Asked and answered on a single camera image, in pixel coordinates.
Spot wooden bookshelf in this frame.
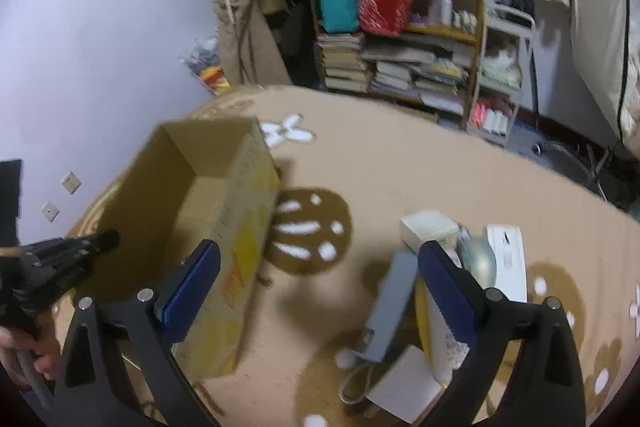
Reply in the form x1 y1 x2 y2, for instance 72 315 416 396
310 0 484 118

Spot grey power bank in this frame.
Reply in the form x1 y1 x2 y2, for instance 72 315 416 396
355 251 418 363

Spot white quilt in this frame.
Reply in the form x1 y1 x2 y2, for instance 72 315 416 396
570 0 639 155

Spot wall socket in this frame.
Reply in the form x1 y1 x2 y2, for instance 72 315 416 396
61 171 81 195
40 202 60 222

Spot white printed tube bottle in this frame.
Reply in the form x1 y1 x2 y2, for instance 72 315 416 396
414 279 469 386

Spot upper wall socket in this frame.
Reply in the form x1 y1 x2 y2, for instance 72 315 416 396
61 171 81 195

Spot left hand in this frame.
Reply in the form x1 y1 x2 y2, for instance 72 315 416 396
0 312 61 389

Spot white trolley cart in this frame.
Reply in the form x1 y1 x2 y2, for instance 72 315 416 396
465 3 536 147

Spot stack of books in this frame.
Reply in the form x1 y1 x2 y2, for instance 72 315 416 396
316 32 372 94

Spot plush toys in plastic bag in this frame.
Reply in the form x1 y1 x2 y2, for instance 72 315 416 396
180 36 231 96

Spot brown cardboard box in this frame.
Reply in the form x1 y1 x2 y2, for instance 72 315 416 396
75 117 280 381

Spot beige hanging coat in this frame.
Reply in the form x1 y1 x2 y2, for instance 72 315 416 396
213 0 292 87

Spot lower wall socket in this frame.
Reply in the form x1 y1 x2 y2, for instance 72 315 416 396
40 202 60 222

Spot white paper card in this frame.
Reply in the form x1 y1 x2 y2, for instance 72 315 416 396
366 346 442 425

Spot white charger plug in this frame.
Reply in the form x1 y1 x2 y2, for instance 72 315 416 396
400 209 460 254

